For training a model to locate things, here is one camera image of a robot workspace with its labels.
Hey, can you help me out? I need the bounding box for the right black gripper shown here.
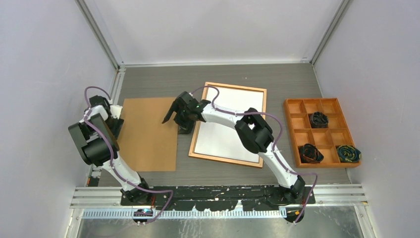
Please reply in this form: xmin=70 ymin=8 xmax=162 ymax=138
xmin=162 ymin=103 xmax=194 ymax=135

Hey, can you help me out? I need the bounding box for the brown cardboard backing board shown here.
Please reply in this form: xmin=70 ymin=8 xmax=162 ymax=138
xmin=117 ymin=97 xmax=178 ymax=172

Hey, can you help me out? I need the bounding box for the orange wooden picture frame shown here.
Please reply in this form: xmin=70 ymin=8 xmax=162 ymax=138
xmin=188 ymin=81 xmax=267 ymax=169

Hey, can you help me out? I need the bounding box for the photo of plant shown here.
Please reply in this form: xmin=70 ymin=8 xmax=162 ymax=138
xmin=194 ymin=86 xmax=265 ymax=164

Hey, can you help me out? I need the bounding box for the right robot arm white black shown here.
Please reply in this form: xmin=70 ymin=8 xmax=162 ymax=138
xmin=162 ymin=91 xmax=305 ymax=204

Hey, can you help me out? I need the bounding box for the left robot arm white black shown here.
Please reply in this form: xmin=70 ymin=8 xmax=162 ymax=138
xmin=68 ymin=95 xmax=152 ymax=205

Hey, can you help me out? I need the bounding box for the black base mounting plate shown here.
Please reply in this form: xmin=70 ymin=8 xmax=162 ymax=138
xmin=120 ymin=185 xmax=315 ymax=212

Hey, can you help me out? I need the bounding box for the black orange rolled item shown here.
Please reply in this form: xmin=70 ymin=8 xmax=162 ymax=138
xmin=298 ymin=143 xmax=324 ymax=164

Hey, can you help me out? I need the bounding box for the black rolled item in tray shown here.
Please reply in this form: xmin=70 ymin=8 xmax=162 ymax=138
xmin=309 ymin=112 xmax=329 ymax=128

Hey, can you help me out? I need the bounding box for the orange wooden compartment tray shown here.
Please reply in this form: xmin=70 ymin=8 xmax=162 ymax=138
xmin=283 ymin=98 xmax=361 ymax=168

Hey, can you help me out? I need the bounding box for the blue yellow rolled item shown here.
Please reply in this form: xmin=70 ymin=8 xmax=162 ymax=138
xmin=336 ymin=145 xmax=362 ymax=163

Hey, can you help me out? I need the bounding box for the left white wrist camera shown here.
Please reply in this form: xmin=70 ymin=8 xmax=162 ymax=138
xmin=110 ymin=105 xmax=123 ymax=119

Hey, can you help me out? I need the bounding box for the aluminium rail at front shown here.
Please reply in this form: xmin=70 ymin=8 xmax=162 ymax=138
xmin=70 ymin=184 xmax=368 ymax=219

